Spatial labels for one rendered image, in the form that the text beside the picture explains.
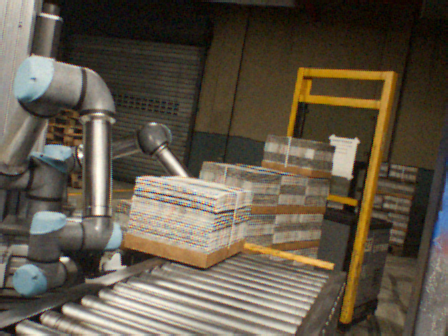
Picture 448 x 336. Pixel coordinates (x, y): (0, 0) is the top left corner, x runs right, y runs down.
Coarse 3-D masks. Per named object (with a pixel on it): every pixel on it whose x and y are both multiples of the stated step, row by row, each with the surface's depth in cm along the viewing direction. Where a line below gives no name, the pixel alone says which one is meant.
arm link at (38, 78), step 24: (24, 72) 119; (48, 72) 117; (72, 72) 122; (24, 96) 117; (48, 96) 119; (72, 96) 122; (24, 120) 127; (0, 144) 138; (24, 144) 134; (0, 168) 140; (24, 168) 145
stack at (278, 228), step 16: (128, 208) 227; (128, 224) 226; (256, 224) 262; (272, 224) 275; (288, 224) 289; (256, 240) 264; (272, 240) 278; (288, 240) 291; (112, 256) 231; (128, 256) 224; (272, 256) 280
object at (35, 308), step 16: (160, 256) 151; (128, 272) 129; (80, 288) 110; (96, 288) 112; (112, 288) 118; (32, 304) 97; (48, 304) 98; (64, 304) 100; (0, 320) 87; (16, 320) 88; (32, 320) 92
